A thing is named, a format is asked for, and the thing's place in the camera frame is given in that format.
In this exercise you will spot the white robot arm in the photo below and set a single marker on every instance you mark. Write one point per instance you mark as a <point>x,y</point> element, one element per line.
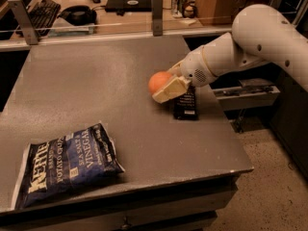
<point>259,34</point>

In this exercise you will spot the glass barrier panel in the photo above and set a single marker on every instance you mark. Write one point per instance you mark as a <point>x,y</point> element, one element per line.
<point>131,23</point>

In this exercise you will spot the black keyboard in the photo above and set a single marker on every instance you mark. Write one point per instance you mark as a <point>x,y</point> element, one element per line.
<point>43,14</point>

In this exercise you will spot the black headphones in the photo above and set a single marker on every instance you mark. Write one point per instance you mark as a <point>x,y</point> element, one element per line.
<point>79,15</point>

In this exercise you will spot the black laptop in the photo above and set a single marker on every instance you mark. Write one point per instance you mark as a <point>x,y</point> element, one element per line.
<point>128,5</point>

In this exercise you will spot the blue kettle chips bag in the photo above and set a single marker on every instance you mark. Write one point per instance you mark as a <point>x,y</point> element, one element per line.
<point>64,164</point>

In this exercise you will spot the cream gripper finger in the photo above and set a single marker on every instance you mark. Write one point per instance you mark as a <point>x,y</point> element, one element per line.
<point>173,88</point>
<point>175,70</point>

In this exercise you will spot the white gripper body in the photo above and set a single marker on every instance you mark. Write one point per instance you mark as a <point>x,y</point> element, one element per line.
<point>193,67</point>

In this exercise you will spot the orange fruit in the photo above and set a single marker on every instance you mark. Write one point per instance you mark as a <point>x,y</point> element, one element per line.
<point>157,80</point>

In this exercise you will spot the left metal bracket post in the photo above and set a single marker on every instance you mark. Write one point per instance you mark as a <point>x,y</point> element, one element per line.
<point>21,15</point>

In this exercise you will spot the black rxbar chocolate bar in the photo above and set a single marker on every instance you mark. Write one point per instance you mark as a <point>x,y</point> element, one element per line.
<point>185,106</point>

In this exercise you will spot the table drawer with handle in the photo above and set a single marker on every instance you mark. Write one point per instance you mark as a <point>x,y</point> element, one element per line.
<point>186,209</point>

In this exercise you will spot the grey metal shelf tray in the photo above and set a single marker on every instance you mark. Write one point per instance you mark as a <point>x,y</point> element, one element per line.
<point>250,93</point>

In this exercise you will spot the small round jar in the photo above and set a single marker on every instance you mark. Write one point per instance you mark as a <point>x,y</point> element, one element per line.
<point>189,11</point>

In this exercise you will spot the metal can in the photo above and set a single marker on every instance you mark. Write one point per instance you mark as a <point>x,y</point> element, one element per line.
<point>177,7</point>

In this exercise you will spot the middle metal bracket post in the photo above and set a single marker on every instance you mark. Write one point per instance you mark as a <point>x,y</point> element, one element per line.
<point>157,17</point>

